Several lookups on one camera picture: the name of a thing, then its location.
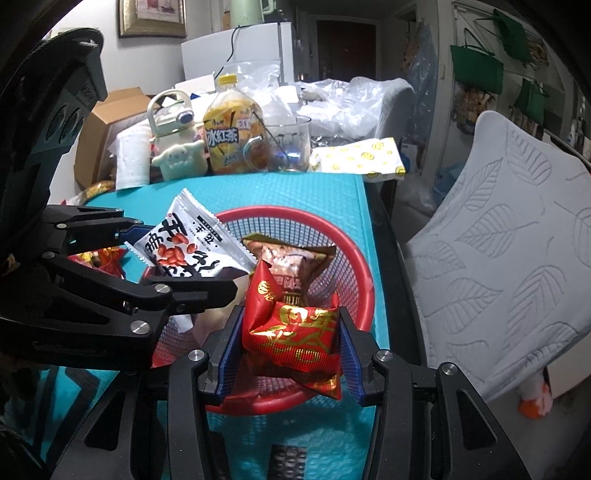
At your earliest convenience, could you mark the yellow snack packet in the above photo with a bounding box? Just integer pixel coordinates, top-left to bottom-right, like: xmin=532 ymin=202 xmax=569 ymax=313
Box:
xmin=76 ymin=180 xmax=116 ymax=204

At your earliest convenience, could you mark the dark red snack packet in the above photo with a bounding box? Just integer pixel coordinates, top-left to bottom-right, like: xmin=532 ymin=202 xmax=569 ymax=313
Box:
xmin=69 ymin=247 xmax=127 ymax=280

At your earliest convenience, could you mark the black kettle cable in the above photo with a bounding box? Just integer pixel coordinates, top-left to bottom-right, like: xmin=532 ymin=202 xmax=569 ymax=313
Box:
xmin=222 ymin=25 xmax=243 ymax=77

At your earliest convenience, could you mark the orange white plush toy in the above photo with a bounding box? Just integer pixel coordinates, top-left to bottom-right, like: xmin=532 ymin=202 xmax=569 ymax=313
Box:
xmin=517 ymin=369 xmax=555 ymax=420

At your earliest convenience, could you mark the white box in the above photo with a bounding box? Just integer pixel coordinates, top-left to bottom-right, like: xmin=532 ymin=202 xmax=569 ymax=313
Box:
xmin=174 ymin=75 xmax=218 ymax=95

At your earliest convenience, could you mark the brown patterned bag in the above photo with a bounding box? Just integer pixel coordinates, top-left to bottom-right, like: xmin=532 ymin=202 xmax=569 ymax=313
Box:
xmin=455 ymin=88 xmax=495 ymax=134

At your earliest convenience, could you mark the framed picture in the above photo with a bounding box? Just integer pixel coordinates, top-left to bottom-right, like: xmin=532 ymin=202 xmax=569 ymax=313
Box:
xmin=117 ymin=0 xmax=188 ymax=39

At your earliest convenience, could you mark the green electric kettle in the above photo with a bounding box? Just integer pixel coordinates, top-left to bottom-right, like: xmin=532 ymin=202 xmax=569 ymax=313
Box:
xmin=228 ymin=0 xmax=273 ymax=26

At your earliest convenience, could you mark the white fridge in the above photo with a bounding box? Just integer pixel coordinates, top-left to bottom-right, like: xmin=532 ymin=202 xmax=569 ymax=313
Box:
xmin=181 ymin=21 xmax=296 ymax=86

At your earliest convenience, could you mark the clear zip bag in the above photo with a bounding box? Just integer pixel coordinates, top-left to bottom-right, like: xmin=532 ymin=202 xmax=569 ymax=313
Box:
xmin=235 ymin=62 xmax=296 ymax=121

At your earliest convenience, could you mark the red gold-print snack packet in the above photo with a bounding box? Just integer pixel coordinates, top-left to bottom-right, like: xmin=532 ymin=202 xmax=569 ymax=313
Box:
xmin=242 ymin=261 xmax=345 ymax=401

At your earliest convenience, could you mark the yellow smiley paper bag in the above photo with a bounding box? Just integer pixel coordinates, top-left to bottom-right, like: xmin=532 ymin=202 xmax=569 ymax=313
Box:
xmin=309 ymin=137 xmax=407 ymax=182

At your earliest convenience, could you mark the dark wooden door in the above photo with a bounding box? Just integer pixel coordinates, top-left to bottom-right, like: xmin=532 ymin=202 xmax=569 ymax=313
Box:
xmin=316 ymin=19 xmax=377 ymax=81

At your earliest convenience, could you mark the large green tote bag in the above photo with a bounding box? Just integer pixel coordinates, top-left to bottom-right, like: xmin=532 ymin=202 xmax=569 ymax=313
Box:
xmin=450 ymin=28 xmax=504 ymax=93

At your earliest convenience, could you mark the brown gold snack packet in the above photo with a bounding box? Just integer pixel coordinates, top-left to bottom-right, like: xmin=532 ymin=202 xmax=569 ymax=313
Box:
xmin=242 ymin=233 xmax=338 ymax=305

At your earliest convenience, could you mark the white bottle with plush cover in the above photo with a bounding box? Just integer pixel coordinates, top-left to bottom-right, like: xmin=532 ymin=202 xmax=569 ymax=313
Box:
xmin=148 ymin=89 xmax=208 ymax=181

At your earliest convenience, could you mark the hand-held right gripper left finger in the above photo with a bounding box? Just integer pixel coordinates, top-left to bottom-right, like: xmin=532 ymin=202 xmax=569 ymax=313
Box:
xmin=48 ymin=305 xmax=245 ymax=480

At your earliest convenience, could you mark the white paper roll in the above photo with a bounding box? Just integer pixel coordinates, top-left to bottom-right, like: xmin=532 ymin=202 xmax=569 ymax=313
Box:
xmin=115 ymin=126 xmax=155 ymax=191

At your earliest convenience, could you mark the white red-print snack packet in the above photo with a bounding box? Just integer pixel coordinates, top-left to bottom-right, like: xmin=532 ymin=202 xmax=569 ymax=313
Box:
xmin=124 ymin=188 xmax=257 ymax=280

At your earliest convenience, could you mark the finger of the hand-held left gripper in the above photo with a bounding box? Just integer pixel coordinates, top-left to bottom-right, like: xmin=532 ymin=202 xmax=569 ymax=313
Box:
xmin=44 ymin=205 xmax=154 ymax=250
xmin=39 ymin=253 xmax=239 ymax=352

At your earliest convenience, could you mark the open cardboard box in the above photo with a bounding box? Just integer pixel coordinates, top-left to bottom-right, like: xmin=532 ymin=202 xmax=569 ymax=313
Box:
xmin=74 ymin=88 xmax=158 ymax=190

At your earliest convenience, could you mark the red plastic mesh basket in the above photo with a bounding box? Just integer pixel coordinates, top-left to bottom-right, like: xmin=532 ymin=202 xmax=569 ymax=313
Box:
xmin=141 ymin=206 xmax=376 ymax=416

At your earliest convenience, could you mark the grey leaf-pattern chair cushion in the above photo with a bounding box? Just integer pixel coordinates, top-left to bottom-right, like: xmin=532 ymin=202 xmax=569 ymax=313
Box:
xmin=409 ymin=111 xmax=591 ymax=402

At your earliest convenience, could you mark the pile of clear plastic bags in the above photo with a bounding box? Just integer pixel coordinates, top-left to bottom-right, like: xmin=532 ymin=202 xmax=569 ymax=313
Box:
xmin=295 ymin=78 xmax=416 ymax=139

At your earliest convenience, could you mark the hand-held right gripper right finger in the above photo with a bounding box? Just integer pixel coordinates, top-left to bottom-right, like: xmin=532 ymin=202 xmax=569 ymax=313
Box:
xmin=339 ymin=307 xmax=532 ymax=480

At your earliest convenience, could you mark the yellow iced tea bottle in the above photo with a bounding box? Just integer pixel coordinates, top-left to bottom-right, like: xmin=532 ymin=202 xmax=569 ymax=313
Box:
xmin=203 ymin=74 xmax=264 ymax=175

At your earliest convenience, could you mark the clear glass mug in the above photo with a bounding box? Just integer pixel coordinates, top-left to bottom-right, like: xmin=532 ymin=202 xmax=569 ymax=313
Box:
xmin=244 ymin=115 xmax=312 ymax=174

